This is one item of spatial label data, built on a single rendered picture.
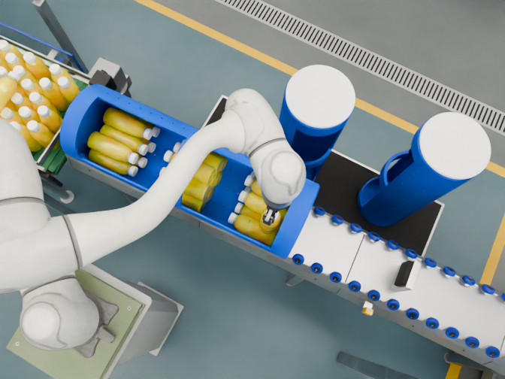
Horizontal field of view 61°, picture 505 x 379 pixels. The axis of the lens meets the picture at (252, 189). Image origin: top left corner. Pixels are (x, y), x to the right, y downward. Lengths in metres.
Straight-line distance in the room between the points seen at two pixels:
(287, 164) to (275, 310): 1.71
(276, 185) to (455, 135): 1.06
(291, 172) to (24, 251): 0.52
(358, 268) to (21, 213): 1.22
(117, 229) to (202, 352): 1.80
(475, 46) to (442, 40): 0.23
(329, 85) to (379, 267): 0.74
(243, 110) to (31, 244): 0.52
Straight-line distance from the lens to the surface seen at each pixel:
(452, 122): 1.86
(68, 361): 1.59
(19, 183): 0.81
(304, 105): 1.71
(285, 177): 0.90
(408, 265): 1.58
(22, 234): 0.78
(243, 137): 0.97
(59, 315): 1.31
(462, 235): 2.92
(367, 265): 1.69
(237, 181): 1.64
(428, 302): 1.75
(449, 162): 1.79
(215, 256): 2.56
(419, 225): 2.65
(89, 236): 0.79
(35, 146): 1.90
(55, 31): 2.13
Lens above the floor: 2.53
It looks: 73 degrees down
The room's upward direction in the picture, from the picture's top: 7 degrees clockwise
